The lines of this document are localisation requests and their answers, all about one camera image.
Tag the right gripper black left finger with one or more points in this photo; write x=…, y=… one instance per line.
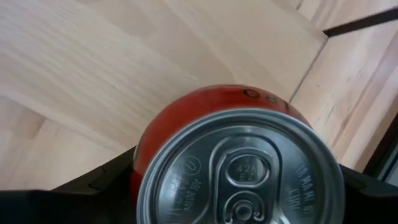
x=77, y=205

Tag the wooden shelf with black frame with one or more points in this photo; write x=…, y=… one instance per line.
x=155, y=46

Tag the red Coca-Cola Zero can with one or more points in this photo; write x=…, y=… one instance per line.
x=242, y=174

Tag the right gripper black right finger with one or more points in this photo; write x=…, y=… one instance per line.
x=373, y=205

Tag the black aluminium table frame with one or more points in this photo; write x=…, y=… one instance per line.
x=377, y=152

